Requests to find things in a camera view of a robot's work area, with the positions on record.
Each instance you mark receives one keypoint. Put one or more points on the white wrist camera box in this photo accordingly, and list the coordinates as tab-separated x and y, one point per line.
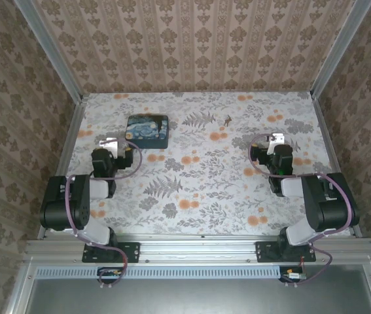
278	139
111	145

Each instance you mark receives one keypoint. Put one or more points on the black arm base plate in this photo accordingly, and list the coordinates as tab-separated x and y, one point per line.
129	252
265	252

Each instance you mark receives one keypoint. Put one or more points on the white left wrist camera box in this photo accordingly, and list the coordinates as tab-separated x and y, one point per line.
111	145

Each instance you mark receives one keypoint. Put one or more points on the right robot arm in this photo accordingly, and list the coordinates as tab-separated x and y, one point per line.
329	209

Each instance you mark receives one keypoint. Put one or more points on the floral table cloth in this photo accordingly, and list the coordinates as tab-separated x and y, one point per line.
204	202

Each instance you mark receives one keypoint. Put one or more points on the aluminium cross rail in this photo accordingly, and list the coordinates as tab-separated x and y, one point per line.
198	250

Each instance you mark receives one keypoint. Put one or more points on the aluminium frame post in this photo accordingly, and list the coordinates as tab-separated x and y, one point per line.
338	49
49	49

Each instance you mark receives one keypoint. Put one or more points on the dark blue painted tin box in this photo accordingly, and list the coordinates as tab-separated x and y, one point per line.
146	131

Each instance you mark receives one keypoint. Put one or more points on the grey metal panel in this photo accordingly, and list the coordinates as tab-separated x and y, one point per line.
198	297

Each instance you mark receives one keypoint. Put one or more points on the aluminium table side rail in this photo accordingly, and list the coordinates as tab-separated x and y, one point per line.
64	163
326	131

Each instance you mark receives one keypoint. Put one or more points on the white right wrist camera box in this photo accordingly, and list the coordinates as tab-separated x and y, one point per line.
278	139

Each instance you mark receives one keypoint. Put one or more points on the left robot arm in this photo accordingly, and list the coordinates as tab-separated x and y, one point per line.
61	209

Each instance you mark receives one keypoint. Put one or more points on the small connector board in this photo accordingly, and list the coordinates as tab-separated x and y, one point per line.
110	274
294	276

